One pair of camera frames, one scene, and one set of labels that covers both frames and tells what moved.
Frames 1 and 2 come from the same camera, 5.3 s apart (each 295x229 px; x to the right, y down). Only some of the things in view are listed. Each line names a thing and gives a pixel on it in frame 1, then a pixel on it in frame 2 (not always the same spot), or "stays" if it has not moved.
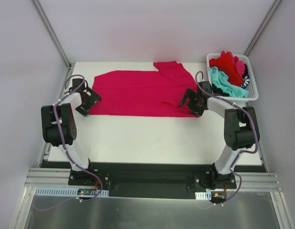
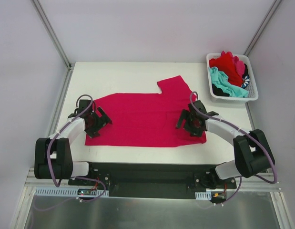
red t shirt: [225, 63] stays
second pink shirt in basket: [239, 65] stays
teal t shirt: [220, 79] stays
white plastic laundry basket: [252, 88] stays
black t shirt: [218, 90] stays
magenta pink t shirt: [144, 93] -> [146, 119]
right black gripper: [193, 101] -> [188, 122]
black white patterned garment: [245, 79] stays
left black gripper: [87, 100] -> [97, 122]
